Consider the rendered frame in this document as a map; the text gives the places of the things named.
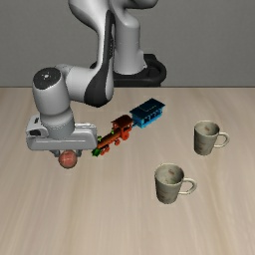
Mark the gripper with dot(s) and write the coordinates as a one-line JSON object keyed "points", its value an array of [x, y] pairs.
{"points": [[79, 139]]}

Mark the red peach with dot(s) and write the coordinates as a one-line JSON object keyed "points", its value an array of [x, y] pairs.
{"points": [[68, 160]]}

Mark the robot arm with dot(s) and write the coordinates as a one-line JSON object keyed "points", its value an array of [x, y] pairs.
{"points": [[53, 99]]}

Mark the red and blue toy train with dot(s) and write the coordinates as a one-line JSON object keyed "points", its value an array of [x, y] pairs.
{"points": [[121, 129]]}

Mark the beige mug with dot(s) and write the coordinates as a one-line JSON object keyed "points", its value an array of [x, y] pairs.
{"points": [[167, 187], [205, 141]]}

